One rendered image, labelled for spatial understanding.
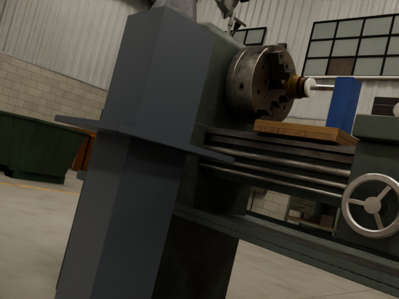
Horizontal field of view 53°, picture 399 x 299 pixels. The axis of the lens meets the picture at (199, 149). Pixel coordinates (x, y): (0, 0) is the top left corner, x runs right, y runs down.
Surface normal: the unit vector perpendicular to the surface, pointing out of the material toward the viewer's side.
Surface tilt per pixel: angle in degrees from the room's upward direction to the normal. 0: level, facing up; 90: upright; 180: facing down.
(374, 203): 90
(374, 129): 90
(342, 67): 90
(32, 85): 90
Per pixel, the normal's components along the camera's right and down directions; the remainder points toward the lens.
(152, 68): 0.64, 0.11
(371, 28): -0.68, -0.21
